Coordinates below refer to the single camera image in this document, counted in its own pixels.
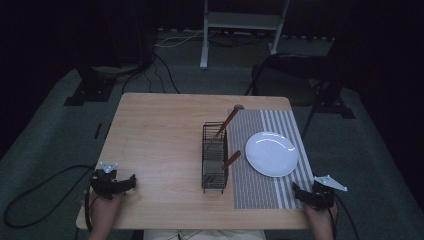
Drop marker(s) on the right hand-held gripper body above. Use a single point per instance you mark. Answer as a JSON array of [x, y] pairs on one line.
[[322, 197]]

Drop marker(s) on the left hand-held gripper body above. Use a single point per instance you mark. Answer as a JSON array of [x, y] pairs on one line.
[[104, 186]]

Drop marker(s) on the long wooden spoon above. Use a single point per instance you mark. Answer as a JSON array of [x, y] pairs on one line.
[[229, 119]]

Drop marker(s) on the person's right hand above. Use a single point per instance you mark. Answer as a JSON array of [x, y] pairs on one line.
[[320, 218]]

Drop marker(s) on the white round plate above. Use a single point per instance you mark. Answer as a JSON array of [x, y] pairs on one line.
[[271, 154]]

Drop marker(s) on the grey striped placemat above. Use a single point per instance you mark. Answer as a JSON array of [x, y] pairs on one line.
[[253, 193]]

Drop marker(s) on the black stand base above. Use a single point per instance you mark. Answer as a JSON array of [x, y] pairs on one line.
[[96, 85], [335, 110]]

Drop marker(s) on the black folding chair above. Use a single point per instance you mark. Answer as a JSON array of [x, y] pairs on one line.
[[300, 68]]

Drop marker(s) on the white metal stand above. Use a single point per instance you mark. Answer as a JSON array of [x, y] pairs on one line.
[[243, 20]]

